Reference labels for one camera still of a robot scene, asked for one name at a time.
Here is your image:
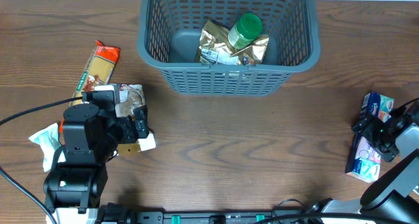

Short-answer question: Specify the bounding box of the blue tissue pack box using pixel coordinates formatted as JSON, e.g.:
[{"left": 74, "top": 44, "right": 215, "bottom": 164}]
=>
[{"left": 345, "top": 92, "right": 394, "bottom": 183}]

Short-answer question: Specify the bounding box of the gold foil coffee bag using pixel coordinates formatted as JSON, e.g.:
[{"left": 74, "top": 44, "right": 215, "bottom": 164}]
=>
[{"left": 195, "top": 20, "right": 269, "bottom": 65}]

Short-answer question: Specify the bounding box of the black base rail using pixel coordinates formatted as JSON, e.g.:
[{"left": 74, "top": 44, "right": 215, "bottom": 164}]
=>
[{"left": 94, "top": 203, "right": 305, "bottom": 224}]

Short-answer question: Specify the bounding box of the spaghetti pasta packet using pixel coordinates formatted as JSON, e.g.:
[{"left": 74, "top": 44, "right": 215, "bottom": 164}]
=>
[{"left": 73, "top": 40, "right": 120, "bottom": 98}]

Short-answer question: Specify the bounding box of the green lid glass jar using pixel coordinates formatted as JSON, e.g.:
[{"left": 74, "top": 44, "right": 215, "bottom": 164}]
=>
[{"left": 227, "top": 13, "right": 263, "bottom": 50}]

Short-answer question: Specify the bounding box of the black left camera cable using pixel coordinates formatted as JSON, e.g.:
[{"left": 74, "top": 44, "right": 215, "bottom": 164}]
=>
[{"left": 0, "top": 96, "right": 83, "bottom": 124}]

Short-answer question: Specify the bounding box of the grey plastic basket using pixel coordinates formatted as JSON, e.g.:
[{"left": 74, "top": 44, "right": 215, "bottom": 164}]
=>
[{"left": 137, "top": 0, "right": 321, "bottom": 96}]

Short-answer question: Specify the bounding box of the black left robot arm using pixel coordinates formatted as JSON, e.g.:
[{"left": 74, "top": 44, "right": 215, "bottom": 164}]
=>
[{"left": 44, "top": 103, "right": 149, "bottom": 214}]

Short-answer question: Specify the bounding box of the white crumpled packet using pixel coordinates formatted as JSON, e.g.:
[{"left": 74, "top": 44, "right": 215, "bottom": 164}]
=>
[{"left": 29, "top": 123, "right": 62, "bottom": 172}]

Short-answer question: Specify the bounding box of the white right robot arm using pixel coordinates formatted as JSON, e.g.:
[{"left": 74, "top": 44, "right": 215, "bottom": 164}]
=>
[{"left": 319, "top": 113, "right": 418, "bottom": 223}]

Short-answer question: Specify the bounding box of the brown white snack bag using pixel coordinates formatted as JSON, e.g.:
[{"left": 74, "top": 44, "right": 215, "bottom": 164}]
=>
[{"left": 115, "top": 84, "right": 156, "bottom": 155}]

